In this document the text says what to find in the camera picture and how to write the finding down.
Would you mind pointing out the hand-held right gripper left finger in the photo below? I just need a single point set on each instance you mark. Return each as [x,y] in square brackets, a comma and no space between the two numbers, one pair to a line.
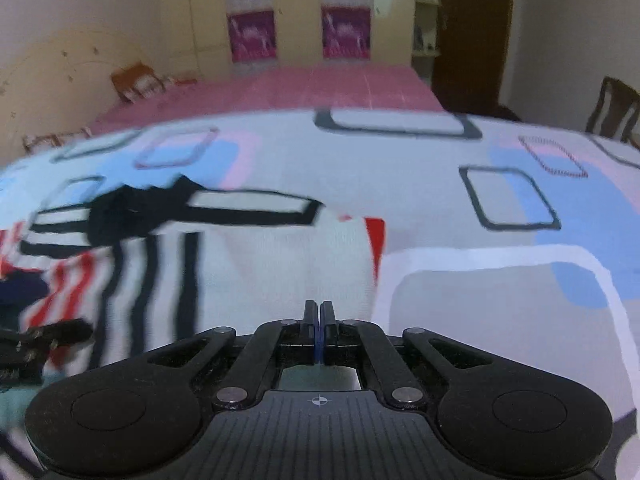
[310,321]

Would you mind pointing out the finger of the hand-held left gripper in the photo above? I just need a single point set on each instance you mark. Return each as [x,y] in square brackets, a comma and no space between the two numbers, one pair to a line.
[55,336]

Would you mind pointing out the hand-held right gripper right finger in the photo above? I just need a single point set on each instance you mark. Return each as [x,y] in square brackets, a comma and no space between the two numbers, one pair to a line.
[328,321]

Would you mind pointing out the striped red black white garment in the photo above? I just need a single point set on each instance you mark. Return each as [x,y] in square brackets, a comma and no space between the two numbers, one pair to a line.
[280,270]

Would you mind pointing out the printed blanket with squares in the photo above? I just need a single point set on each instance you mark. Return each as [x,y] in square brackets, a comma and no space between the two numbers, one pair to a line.
[450,300]

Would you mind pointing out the pink bed sheet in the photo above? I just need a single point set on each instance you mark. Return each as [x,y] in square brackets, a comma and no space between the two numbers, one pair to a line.
[320,87]

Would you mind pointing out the cream headboard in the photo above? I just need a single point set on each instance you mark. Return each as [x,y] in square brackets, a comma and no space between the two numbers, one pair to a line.
[60,80]

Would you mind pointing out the magenta poster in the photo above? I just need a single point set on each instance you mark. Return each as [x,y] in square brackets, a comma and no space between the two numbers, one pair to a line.
[252,35]
[346,33]

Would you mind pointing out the brown wooden door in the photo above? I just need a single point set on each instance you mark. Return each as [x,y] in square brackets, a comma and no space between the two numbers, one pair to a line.
[475,35]

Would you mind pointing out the wooden chair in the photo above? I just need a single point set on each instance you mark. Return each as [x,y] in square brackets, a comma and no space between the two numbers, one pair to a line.
[615,110]

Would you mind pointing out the cream wall shelf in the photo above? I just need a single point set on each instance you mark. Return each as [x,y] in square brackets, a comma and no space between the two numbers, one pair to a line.
[425,20]

